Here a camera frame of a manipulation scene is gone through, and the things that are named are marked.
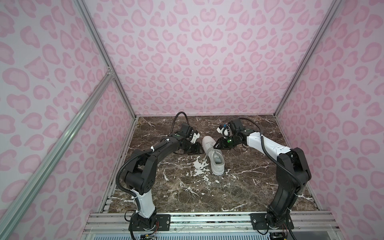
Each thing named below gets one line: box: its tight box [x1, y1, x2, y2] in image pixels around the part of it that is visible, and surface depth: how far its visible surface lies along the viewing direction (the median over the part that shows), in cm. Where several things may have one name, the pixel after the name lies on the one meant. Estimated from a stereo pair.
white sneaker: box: [202, 136, 226, 176], surface depth 90 cm
